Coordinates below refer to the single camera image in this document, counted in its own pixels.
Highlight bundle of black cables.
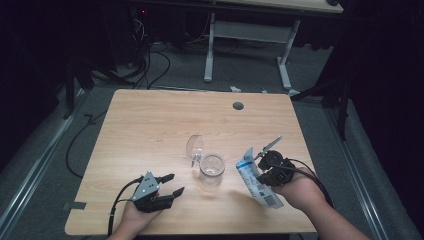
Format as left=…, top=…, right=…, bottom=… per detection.
left=89, top=9, right=171, bottom=91

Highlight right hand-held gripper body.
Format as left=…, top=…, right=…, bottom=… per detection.
left=253, top=135, right=296, bottom=187

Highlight grey tape strip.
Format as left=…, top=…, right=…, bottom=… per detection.
left=63, top=201, right=87, bottom=212

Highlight white and blue pouch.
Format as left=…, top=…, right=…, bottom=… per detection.
left=235, top=147, right=285, bottom=210

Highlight thin black floor cable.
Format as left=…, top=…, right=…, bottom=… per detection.
left=65, top=111, right=109, bottom=179

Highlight grey metal-frame desk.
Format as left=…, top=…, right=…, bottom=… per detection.
left=203, top=0, right=344, bottom=98

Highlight person's right hand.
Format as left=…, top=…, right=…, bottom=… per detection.
left=271, top=171, right=328, bottom=219

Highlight person's left hand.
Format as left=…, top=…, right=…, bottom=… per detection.
left=118, top=199, right=163, bottom=236

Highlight right hand-held gripper cable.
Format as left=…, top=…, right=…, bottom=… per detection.
left=271, top=158, right=334, bottom=208

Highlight clear glass jar with lid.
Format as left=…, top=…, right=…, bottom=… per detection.
left=185, top=134, right=227, bottom=187

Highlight metal floor rail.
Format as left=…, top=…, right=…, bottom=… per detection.
left=0, top=88, right=88, bottom=234
left=324, top=106, right=389, bottom=240

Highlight hand-held gripper cable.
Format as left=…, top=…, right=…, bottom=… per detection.
left=271, top=158, right=334, bottom=208
left=107, top=176, right=144, bottom=238

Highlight dark device with red light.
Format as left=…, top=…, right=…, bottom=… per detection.
left=128, top=4, right=151, bottom=68

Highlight left hand-held gripper cable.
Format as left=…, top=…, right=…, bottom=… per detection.
left=107, top=176, right=144, bottom=238

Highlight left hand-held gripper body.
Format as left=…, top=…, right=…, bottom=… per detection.
left=132, top=170, right=174, bottom=214

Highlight black metal stand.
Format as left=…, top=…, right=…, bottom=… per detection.
left=289, top=76, right=354, bottom=141
left=63, top=56, right=94, bottom=121

